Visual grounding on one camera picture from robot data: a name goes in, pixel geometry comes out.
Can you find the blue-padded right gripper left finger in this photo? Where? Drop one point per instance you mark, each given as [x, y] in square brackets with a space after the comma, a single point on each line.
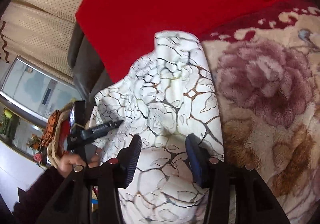
[128, 158]

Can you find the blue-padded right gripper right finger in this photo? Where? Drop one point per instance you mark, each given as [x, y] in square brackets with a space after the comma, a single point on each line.
[199, 162]

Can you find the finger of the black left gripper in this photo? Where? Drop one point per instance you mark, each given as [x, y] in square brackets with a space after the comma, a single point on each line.
[100, 130]

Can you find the white crackle-pattern coat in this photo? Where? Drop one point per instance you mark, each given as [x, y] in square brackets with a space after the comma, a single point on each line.
[167, 95]

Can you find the dark left sleeve forearm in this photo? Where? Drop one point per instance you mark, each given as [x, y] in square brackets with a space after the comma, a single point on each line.
[37, 196]

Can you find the left hand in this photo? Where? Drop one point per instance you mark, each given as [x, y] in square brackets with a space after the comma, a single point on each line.
[68, 161]

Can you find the orange black patterned cloth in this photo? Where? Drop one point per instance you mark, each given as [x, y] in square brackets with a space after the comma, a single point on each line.
[50, 130]

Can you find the dark brown leather sofa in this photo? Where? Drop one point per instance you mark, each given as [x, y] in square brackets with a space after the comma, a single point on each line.
[89, 73]

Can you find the white standing air conditioner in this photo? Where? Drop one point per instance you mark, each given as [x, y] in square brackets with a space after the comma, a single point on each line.
[35, 91]

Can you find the floral red beige sofa blanket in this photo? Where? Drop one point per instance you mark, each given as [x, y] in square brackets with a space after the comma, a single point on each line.
[265, 67]

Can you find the beige dotted curtain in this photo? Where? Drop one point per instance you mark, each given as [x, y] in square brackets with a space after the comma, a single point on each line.
[40, 31]

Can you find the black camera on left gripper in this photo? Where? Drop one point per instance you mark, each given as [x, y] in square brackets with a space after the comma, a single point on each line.
[77, 114]

